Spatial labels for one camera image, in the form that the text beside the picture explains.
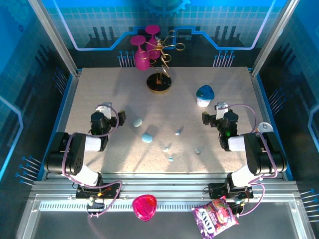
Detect white cup with blue lid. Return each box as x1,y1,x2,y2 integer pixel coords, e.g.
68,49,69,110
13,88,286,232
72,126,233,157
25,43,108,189
195,85,215,108

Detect orange drink can silver top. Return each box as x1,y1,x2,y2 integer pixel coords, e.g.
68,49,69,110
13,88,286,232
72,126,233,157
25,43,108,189
258,121,274,134

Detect large pink wine glass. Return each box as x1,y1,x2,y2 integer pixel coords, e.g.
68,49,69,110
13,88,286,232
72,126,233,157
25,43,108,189
130,35,150,71

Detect small pink wine glass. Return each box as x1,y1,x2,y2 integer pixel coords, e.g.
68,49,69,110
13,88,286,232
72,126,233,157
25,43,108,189
145,24,161,60

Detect pink translucent bowl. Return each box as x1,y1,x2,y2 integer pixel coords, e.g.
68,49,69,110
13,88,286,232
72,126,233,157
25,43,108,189
132,194,158,222

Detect purple Fox's candy bag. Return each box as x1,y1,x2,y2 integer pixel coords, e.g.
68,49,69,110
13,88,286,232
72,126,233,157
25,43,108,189
191,196,240,239

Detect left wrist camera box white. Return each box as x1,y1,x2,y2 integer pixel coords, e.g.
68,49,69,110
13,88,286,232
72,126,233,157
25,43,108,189
96,102,112,120

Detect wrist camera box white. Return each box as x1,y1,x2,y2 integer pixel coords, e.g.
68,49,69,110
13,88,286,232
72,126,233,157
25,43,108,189
96,102,112,120
215,101,229,119

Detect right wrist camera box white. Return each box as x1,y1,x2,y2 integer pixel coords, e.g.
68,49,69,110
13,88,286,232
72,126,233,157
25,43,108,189
215,101,229,119

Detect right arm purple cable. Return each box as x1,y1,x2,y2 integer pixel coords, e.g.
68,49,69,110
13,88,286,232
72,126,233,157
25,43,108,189
228,104,279,217

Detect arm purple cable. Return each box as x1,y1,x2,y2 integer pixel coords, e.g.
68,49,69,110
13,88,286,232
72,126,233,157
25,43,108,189
61,104,123,220
228,104,279,217

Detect aluminium side rail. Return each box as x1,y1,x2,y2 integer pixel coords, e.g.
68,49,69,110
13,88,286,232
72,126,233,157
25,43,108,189
44,69,82,180
249,68,286,180

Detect gold wire stand black base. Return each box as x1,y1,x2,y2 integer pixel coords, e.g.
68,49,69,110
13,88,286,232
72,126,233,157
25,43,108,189
146,30,185,94

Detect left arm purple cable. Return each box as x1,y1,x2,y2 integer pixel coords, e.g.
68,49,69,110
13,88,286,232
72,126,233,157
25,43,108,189
61,104,123,220

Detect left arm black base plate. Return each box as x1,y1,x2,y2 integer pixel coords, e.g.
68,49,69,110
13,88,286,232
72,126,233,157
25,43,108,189
76,183,123,200

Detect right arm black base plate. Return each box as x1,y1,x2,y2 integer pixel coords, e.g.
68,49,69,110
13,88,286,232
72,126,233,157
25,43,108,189
208,183,254,200

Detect aluminium front rail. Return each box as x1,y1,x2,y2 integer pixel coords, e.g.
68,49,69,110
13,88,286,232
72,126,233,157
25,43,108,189
29,173,300,200

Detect slotted grey cable duct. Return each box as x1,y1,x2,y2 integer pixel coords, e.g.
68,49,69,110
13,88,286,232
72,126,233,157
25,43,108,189
39,202,212,212

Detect aluminium frame post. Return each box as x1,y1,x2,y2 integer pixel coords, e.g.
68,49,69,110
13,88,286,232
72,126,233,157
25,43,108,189
28,0,78,77
251,0,300,75

